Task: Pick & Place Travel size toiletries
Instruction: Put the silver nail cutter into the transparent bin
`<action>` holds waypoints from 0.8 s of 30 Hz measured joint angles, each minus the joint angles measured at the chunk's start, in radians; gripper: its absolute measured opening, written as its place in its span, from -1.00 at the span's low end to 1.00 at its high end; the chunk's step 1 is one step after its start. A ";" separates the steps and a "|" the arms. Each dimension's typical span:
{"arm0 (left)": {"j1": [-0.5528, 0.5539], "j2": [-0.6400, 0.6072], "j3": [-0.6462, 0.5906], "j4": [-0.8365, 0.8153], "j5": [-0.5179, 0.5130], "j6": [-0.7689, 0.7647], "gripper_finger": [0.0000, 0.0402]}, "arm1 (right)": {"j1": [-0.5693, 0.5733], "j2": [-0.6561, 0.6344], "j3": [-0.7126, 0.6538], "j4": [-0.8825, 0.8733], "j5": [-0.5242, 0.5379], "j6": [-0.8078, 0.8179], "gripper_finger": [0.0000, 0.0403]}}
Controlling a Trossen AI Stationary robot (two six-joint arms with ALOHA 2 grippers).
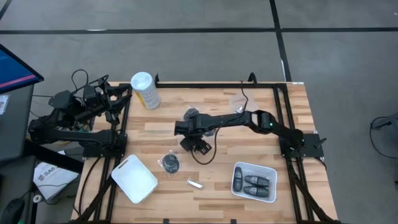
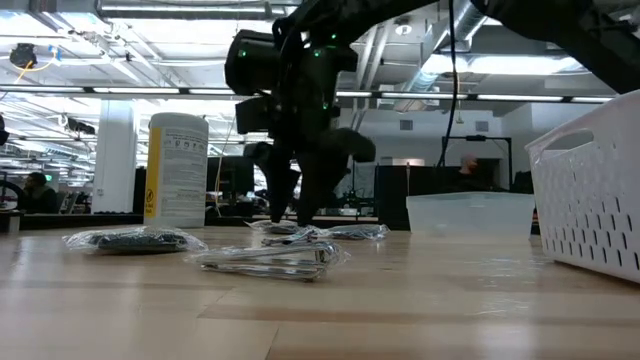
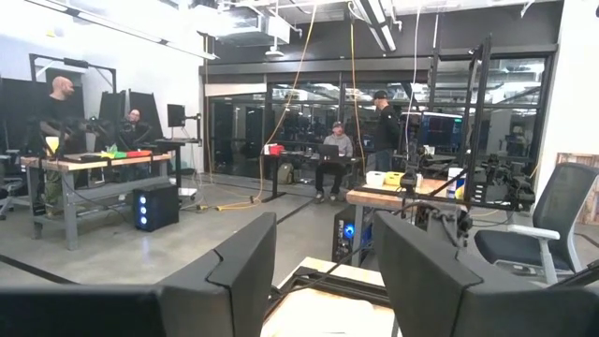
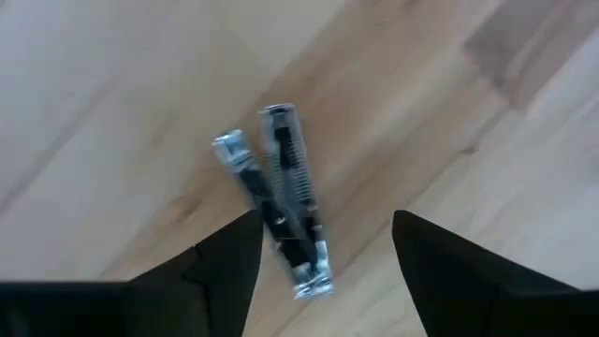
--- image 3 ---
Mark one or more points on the grey backpack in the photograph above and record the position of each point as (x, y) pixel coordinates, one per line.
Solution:
(285, 173)

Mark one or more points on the small black monitor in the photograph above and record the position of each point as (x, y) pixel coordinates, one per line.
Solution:
(176, 115)

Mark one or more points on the white plastic bin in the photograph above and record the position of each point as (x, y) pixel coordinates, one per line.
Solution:
(375, 178)

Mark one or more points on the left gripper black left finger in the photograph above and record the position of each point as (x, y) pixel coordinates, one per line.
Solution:
(187, 304)

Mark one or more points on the wooden workbench with grey legs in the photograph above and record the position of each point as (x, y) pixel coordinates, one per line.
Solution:
(70, 182)

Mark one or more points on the black computer tower blue fan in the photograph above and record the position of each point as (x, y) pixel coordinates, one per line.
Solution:
(346, 234)

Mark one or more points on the black desk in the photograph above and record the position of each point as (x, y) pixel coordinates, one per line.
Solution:
(304, 161)

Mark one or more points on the wipes canister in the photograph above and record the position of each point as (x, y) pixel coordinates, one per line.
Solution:
(456, 183)

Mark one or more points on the person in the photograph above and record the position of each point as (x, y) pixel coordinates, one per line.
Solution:
(334, 159)
(133, 128)
(386, 131)
(58, 107)

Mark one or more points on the grey mesh office chair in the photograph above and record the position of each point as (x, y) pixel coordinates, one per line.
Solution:
(557, 220)

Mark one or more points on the ceiling light fixture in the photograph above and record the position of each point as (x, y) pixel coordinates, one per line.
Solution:
(381, 23)

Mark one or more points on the black computer tower blue lights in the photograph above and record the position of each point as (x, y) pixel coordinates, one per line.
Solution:
(156, 208)

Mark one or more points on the black aluminium table frame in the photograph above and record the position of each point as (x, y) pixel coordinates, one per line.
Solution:
(337, 283)

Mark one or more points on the yellow plastic bin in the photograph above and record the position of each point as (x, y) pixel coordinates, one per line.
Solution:
(394, 178)

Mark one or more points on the large lit monitor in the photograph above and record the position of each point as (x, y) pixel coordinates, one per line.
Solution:
(440, 132)

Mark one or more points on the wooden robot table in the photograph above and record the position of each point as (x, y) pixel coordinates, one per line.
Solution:
(388, 199)

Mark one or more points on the red box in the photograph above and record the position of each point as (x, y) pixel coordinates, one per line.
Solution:
(276, 149)

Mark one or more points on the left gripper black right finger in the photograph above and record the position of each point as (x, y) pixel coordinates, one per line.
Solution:
(435, 295)

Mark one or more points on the black laptop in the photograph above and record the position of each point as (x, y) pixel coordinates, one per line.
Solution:
(328, 151)

